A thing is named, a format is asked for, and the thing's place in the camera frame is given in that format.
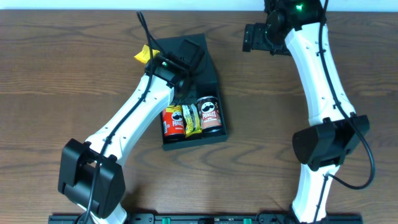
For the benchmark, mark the long yellow snack packet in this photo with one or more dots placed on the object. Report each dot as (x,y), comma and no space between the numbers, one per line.
(191,133)

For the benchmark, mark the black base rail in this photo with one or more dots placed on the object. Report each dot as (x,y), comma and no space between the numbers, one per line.
(202,218)

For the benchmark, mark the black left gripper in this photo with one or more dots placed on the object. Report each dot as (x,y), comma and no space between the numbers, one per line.
(193,90)

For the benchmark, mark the green yellow snack packet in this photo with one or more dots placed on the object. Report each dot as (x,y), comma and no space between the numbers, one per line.
(191,117)

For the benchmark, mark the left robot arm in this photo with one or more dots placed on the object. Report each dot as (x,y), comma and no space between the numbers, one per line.
(91,172)

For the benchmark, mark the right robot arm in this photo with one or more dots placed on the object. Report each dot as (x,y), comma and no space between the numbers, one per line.
(298,28)

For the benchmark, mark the small yellow snack packet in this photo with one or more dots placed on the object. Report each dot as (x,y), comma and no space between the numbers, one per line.
(144,55)

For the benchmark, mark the dark Pringles can red lid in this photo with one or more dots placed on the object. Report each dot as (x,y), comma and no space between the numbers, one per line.
(209,113)

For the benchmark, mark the black gift box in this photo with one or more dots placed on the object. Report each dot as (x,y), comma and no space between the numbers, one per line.
(211,77)

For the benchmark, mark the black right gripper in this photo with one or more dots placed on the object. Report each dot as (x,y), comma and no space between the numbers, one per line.
(252,37)

